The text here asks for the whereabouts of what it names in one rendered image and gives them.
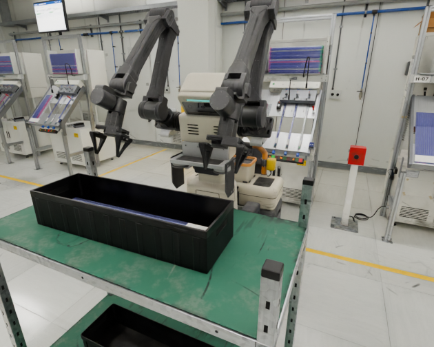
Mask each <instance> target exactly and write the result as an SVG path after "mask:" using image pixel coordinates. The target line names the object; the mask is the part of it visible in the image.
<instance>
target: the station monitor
mask: <svg viewBox="0 0 434 347"><path fill-rule="evenodd" d="M33 5H34V11H35V15H36V20H37V26H38V30H39V34H45V33H53V32H58V33H59V35H62V32H68V31H70V30H69V25H68V17H67V12H66V8H65V0H49V1H41V2H36V3H33Z"/></svg>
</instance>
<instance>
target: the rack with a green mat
mask: <svg viewBox="0 0 434 347"><path fill-rule="evenodd" d="M83 153H84V158H85V165H86V169H87V174H90V175H93V176H98V174H97V168H96V160H95V155H94V148H93V147H89V146H88V147H84V148H83ZM314 182H315V178H310V177H304V179H303V181H302V193H301V199H300V211H299V217H298V222H295V221H291V220H285V219H281V218H275V217H271V216H267V215H261V214H257V213H252V212H248V211H241V210H237V209H234V232H233V238H232V239H231V240H230V241H229V243H228V245H227V246H226V247H225V249H224V251H223V252H222V253H221V254H220V256H219V258H218V259H217V260H216V262H215V263H214V265H213V266H212V268H211V269H210V271H209V272H208V274H205V273H201V272H198V271H194V270H191V269H187V268H185V267H181V266H177V265H175V264H170V263H168V262H164V261H161V260H157V259H154V258H151V257H147V256H144V255H141V254H137V253H134V252H131V251H127V250H124V249H120V248H117V247H115V246H110V245H108V244H104V243H101V242H97V241H94V240H90V239H87V238H83V237H80V236H77V235H73V234H71V233H66V232H64V231H60V230H57V229H53V228H50V227H46V226H43V225H40V224H38V222H37V217H36V214H35V211H34V206H33V205H32V206H30V207H27V208H24V209H22V210H20V211H17V212H15V213H12V214H10V215H7V216H5V217H3V218H0V248H2V249H4V250H7V251H9V252H11V253H14V254H17V255H19V256H21V257H24V258H26V259H29V260H31V261H33V262H36V263H38V264H41V265H44V266H46V267H48V268H50V269H53V270H55V271H58V272H60V273H63V274H65V275H68V276H70V277H73V278H75V279H77V280H80V281H82V282H85V283H87V284H90V285H92V286H95V287H97V288H99V289H102V290H104V291H107V295H106V296H105V297H104V298H103V299H102V300H101V301H100V302H99V303H98V304H97V305H95V306H94V307H93V308H92V309H91V310H90V311H88V312H87V313H86V314H85V315H84V316H83V317H82V318H80V320H79V321H78V322H77V323H75V324H74V325H73V326H72V327H71V328H70V329H69V330H67V331H66V332H65V333H64V334H63V335H62V336H60V337H59V338H58V339H57V340H56V341H55V342H54V343H53V344H52V345H51V346H50V347H85V346H84V343H83V340H82V339H81V333H82V332H83V331H84V330H85V329H86V328H87V327H88V326H89V325H90V324H91V323H92V322H93V321H94V320H95V319H97V318H98V317H99V316H100V315H101V314H102V313H103V312H104V311H105V310H106V309H107V308H108V307H109V306H110V305H111V304H117V305H119V306H122V307H124V308H126V309H128V310H131V311H133V312H135V313H138V314H139V315H142V316H144V317H147V318H149V319H152V320H154V321H156V322H158V323H161V324H163V325H166V326H168V327H170V328H173V329H175V330H177V331H180V332H182V333H185V334H186V335H189V336H191V337H194V338H196V339H199V340H201V341H203V342H206V343H208V344H211V345H212V346H215V347H276V344H277V341H278V337H279V334H280V329H281V327H282V323H283V319H284V316H285V312H286V309H287V305H288V302H289V310H288V316H287V327H286V334H285V346H284V347H293V344H294V338H295V333H296V322H297V316H298V306H299V300H300V290H301V284H302V274H303V268H304V258H305V252H306V246H307V236H308V230H309V220H310V214H311V203H312V197H313V188H314ZM0 311H1V314H2V316H3V320H4V322H5V325H6V328H7V331H8V334H9V337H10V341H11V343H12V347H27V345H26V342H25V339H24V336H23V332H22V330H21V326H20V323H19V319H18V317H17V313H16V311H15V307H14V304H13V301H12V298H11V294H10V291H9V288H8V285H7V282H6V278H5V275H4V273H3V269H2V266H1V263H0Z"/></svg>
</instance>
